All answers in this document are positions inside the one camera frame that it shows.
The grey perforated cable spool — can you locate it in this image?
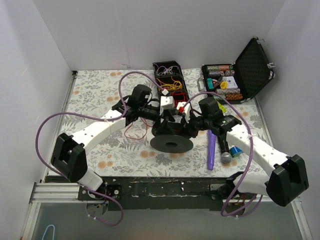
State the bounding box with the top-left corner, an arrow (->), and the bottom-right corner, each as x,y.
150,122 -> 194,154

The long red cable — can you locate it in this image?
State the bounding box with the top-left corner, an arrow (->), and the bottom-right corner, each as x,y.
123,116 -> 151,141

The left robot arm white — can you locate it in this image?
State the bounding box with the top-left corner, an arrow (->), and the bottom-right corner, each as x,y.
50,84 -> 175,200

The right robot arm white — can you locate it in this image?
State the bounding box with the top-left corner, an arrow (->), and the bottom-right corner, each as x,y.
176,97 -> 309,207

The floral patterned table mat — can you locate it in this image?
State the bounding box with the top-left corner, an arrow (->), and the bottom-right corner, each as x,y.
61,69 -> 264,178

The black glitter microphone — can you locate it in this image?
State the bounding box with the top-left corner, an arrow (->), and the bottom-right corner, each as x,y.
217,136 -> 233,164

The blue green brick block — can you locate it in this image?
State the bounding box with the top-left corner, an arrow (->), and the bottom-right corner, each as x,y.
229,146 -> 243,158

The yellow big blind button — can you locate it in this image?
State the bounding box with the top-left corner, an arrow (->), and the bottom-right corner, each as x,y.
220,81 -> 228,89

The white card deck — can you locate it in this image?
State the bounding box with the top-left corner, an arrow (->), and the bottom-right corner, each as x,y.
222,76 -> 238,89

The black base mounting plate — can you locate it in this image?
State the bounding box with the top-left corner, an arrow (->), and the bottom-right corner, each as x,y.
77,176 -> 257,212

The black poker chip case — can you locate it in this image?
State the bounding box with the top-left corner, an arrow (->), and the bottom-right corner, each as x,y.
201,37 -> 275,103

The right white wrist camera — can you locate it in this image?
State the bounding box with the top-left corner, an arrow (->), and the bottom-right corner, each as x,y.
176,101 -> 192,123

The red wire bundle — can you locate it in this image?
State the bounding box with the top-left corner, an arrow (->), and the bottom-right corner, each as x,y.
172,91 -> 188,103

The yellow wire bundle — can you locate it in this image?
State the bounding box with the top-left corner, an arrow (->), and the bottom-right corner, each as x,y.
159,80 -> 183,93

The black compartment cable box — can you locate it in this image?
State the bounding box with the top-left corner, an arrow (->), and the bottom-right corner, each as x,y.
152,60 -> 189,107

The white purple wire bundle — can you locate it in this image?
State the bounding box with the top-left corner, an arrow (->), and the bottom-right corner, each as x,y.
156,64 -> 180,77

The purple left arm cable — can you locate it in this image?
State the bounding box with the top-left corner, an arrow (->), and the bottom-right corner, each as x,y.
35,71 -> 167,227

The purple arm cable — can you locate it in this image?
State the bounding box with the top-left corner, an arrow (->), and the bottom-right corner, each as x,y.
183,91 -> 263,218
35,71 -> 167,227

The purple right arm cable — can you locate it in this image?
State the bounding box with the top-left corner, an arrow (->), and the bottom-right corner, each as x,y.
183,91 -> 263,218

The blue loop cord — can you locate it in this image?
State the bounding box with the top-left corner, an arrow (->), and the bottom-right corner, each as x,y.
41,224 -> 57,240

